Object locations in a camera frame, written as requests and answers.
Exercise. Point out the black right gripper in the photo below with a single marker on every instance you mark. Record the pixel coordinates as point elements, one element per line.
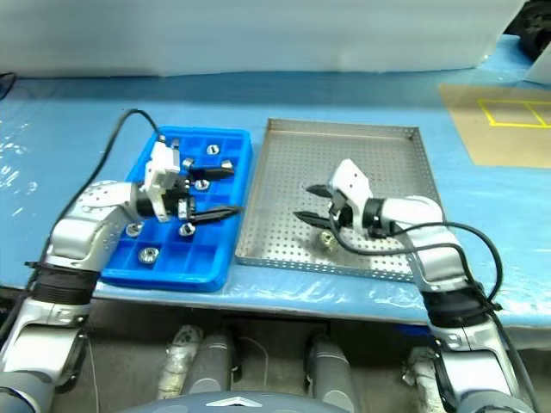
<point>341,213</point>

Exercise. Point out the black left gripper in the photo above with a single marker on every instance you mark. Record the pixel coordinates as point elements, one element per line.
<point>181,204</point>

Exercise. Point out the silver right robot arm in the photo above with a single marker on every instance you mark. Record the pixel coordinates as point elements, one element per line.
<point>443,258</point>

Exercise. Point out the blue compartment tray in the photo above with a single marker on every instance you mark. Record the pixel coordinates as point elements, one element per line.
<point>202,262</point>

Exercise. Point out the metal nut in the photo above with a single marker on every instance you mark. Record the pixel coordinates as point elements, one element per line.
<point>327,239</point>

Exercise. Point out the perforated metal tray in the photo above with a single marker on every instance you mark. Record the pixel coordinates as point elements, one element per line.
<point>344,146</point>

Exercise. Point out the blue plastic table cover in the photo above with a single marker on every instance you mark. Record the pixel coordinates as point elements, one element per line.
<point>64,129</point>

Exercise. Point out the large white foam board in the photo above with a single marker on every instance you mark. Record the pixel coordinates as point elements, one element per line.
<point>258,34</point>

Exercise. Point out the grey rounded cylinder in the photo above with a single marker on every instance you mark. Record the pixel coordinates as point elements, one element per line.
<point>211,370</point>
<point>331,374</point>

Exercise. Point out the white wrapped table leg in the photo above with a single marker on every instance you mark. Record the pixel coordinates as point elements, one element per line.
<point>178,365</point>
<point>415,365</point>

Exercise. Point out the brown cardboard sheet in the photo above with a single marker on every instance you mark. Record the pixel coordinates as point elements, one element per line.
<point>486,146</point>

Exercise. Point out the grey robot torso cover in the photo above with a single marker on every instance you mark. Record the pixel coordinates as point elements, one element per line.
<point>224,404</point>

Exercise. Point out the small white board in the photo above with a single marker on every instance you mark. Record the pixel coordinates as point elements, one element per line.
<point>542,69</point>

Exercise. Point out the black machine part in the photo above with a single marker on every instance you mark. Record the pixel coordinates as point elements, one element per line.
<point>534,41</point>

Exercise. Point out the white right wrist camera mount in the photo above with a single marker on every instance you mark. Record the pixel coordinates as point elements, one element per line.
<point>351,180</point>

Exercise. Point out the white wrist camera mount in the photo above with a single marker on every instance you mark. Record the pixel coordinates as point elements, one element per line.
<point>161,172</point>
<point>351,180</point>

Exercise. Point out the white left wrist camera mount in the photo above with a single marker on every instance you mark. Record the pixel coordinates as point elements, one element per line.
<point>161,172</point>

